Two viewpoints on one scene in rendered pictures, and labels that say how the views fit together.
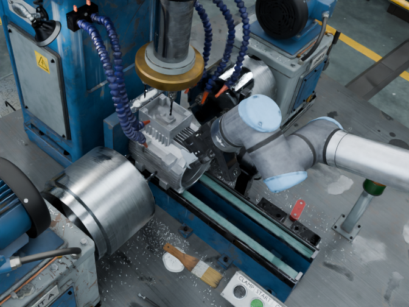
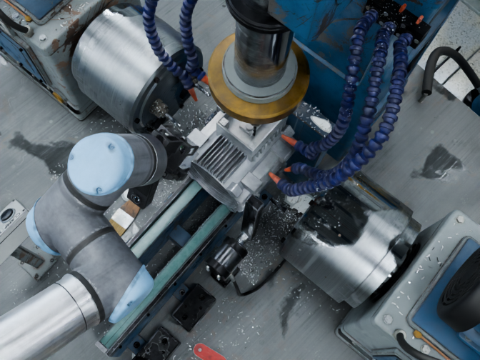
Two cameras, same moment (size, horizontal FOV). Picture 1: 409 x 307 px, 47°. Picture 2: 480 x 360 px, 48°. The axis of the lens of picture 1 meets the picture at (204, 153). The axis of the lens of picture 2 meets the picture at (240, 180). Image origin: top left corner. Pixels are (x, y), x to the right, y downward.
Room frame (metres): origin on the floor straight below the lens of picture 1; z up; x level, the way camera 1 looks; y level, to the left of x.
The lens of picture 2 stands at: (1.00, -0.35, 2.17)
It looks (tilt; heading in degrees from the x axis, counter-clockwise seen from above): 72 degrees down; 93
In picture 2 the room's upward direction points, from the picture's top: 6 degrees clockwise
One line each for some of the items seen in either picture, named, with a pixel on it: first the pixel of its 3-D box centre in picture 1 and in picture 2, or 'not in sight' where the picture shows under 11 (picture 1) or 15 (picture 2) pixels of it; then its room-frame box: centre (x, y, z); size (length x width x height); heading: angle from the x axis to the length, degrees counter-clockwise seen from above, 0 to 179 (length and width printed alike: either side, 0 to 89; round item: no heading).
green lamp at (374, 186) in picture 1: (375, 183); not in sight; (0.95, -0.52, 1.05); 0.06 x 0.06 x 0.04
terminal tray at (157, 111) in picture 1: (165, 120); (251, 123); (0.98, 0.13, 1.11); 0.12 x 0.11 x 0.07; 59
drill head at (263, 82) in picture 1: (237, 92); (358, 243); (1.25, -0.07, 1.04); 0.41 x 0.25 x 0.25; 149
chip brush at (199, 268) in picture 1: (192, 264); (130, 209); (0.70, -0.02, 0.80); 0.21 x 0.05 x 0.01; 64
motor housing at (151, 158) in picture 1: (173, 148); (238, 153); (0.96, 0.10, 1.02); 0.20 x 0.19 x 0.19; 59
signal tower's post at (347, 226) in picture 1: (370, 191); not in sight; (0.95, -0.52, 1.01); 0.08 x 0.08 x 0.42; 59
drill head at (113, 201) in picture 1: (83, 214); (123, 57); (0.66, 0.28, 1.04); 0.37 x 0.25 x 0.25; 149
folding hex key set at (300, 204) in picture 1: (297, 210); (210, 356); (0.97, -0.35, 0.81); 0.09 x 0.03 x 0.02; 159
